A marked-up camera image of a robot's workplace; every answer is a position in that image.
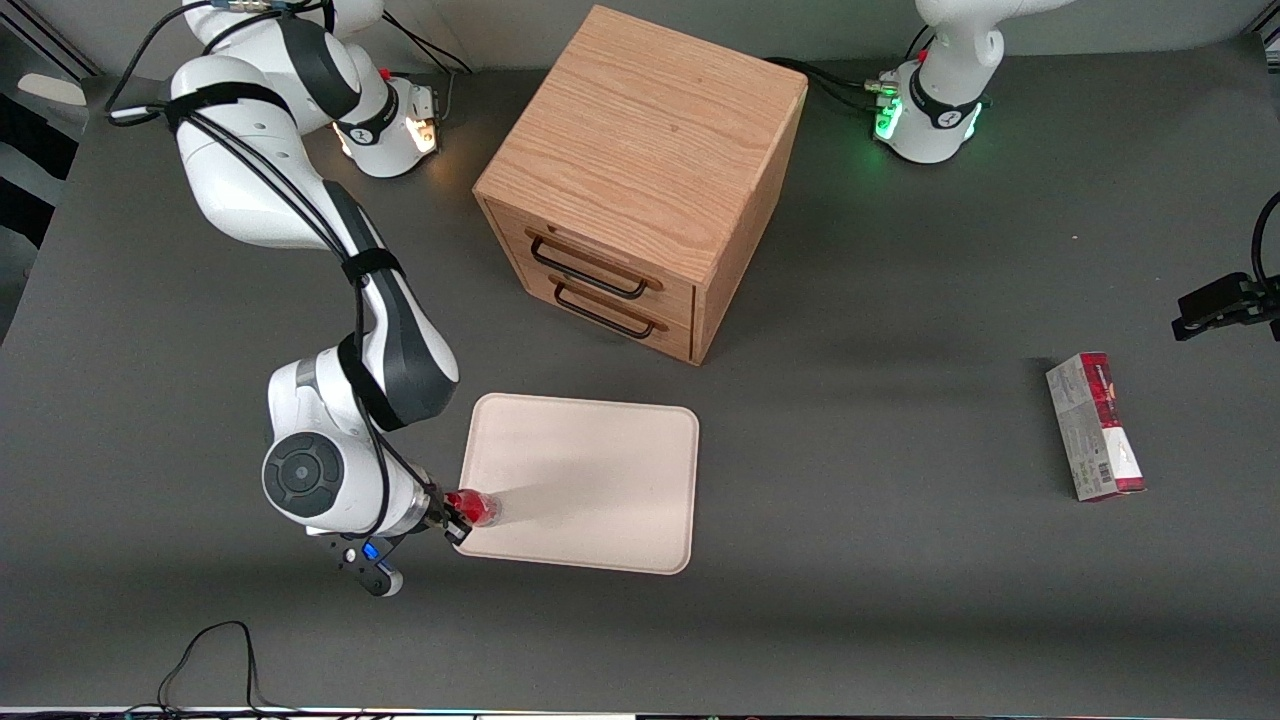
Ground beige plastic tray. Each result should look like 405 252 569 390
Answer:
455 392 700 576

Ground black wire drawer handle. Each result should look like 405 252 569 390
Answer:
527 232 661 300
550 277 669 339

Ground black left arm base cable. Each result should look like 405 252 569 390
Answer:
765 25 936 113

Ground black arm base cable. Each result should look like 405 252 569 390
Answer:
380 8 477 126
765 25 936 113

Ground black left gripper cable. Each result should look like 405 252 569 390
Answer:
1252 190 1280 291

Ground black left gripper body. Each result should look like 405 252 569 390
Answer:
1240 275 1280 343

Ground grey and red carton box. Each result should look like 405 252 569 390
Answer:
1045 352 1147 503

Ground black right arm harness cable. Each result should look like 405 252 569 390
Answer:
105 0 443 533

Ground red coke bottle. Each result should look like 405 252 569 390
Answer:
445 488 500 529

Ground thin black looped cable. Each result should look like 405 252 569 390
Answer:
155 620 301 717

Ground wooden drawer cabinet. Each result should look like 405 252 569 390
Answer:
473 4 809 367

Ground wooden drawer front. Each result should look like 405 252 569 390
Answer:
515 265 696 364
488 203 698 319

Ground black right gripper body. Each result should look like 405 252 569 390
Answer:
415 480 461 537

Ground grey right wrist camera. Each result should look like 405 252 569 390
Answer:
305 530 405 599

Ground black right arm base cable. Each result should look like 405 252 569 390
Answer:
380 8 477 126

